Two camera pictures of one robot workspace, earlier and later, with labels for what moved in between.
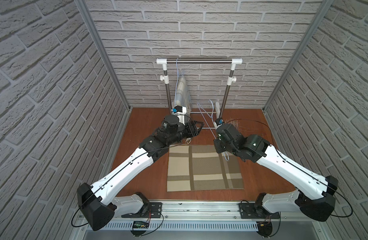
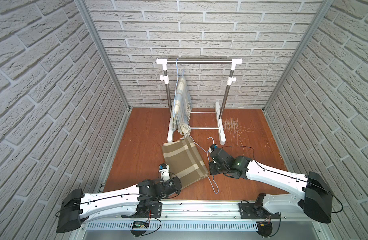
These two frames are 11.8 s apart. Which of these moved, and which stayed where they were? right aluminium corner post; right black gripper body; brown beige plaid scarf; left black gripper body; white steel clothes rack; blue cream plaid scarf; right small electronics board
Moved: left black gripper body; right black gripper body; brown beige plaid scarf
Stayed: blue cream plaid scarf; white steel clothes rack; right aluminium corner post; right small electronics board
